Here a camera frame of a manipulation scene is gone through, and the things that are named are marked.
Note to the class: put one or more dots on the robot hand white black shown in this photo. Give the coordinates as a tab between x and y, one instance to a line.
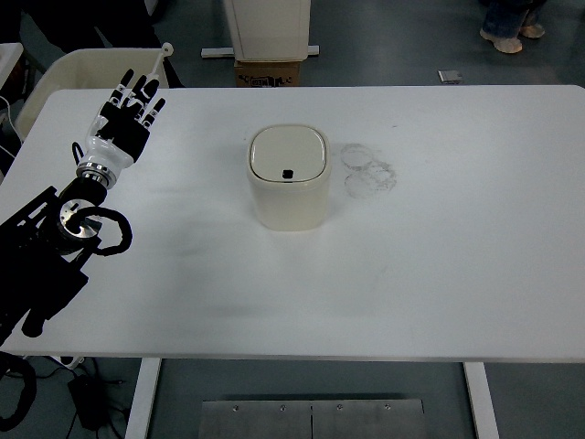
114	137

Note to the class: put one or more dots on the cream trash bin with lid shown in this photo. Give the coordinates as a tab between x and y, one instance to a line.
289	201

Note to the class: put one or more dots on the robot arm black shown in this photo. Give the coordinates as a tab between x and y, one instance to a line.
41	274

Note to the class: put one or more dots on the cream plastic cart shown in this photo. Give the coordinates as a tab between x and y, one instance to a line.
73	68

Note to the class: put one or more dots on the white side table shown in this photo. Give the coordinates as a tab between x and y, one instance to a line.
9	59

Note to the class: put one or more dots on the silver metal base bar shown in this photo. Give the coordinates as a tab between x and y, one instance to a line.
215	52

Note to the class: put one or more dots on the brown cardboard box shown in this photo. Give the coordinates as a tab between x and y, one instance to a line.
267	73

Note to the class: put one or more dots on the white cabinet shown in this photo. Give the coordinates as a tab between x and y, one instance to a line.
269	27

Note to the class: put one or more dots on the white table leg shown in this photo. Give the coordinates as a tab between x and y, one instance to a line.
141	398
482	402

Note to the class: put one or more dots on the black power adapter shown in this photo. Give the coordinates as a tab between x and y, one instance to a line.
87	402

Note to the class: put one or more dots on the grey metal plate with screws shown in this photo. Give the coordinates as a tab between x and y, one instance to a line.
274	420

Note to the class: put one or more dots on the small grey floor plate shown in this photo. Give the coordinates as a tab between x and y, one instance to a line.
450	76

